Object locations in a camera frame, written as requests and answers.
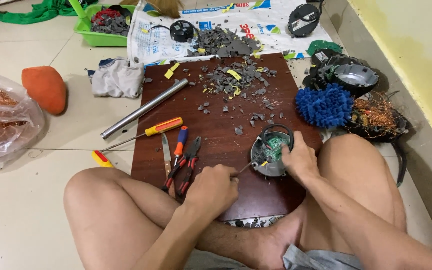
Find person's right hand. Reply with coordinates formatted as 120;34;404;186
281;131;320;185

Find person's left hand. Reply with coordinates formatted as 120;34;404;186
183;164;240;218

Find thin metal screwdriver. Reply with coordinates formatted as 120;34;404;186
235;160;258;177

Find round grey motor housing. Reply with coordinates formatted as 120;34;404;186
250;124;295;178

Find small green circuit board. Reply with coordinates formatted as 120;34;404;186
266;136;290;162

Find dark brown wooden board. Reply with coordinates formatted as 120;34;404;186
131;53;323;222

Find red black pliers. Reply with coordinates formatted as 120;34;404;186
162;136;202;198

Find blue microfiber mop pad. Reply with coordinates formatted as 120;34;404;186
295;83;354;129

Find orange blue short screwdriver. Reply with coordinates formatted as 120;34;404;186
173;126;189;166

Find metal blade knife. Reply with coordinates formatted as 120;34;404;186
161;133;176;197

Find person's right leg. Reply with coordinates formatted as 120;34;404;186
298;134;408;256

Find person's leg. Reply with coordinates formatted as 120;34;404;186
298;134;408;256
63;167;304;270

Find scatter of small grey shards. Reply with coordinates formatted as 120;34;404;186
181;56;285;136

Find yellow orange long screwdriver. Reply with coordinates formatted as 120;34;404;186
100;117;184;153

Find black housing with metal bowl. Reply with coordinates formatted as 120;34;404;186
303;49;380;99

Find green round circuit board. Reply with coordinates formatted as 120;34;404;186
306;40;343;57

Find chrome metal tube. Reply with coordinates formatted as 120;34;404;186
100;78;189;140

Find person's grey shorts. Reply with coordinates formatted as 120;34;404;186
184;244;365;270

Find heap of large grey shards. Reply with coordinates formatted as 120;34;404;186
187;26;262;58

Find person's left leg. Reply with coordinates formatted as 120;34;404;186
63;167;304;270

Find yellow tape piece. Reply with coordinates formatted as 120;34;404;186
164;62;181;80

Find black round motor cover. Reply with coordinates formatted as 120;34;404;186
287;4;321;38

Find grey crumpled cloth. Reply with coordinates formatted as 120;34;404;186
88;57;145;99

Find small black round motor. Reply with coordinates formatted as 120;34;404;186
169;20;195;43

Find white printed sack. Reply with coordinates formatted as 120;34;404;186
127;0;334;68

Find straw broom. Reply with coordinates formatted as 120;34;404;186
119;0;185;19

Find green plastic basket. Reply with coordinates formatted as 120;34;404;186
68;0;137;47

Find heap of grey red scraps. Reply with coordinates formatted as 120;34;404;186
90;8;131;37

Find orange rounded stone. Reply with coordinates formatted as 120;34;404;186
22;66;67;116

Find green cloth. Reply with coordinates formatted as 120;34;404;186
0;0;98;25

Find black stator with copper wire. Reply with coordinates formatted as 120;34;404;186
345;92;410;143

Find black cable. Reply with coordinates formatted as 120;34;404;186
390;140;408;188

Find yellow red tool handle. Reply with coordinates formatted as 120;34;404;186
91;150;115;168

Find plastic bag of copper wire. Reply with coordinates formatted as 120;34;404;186
0;61;46;175

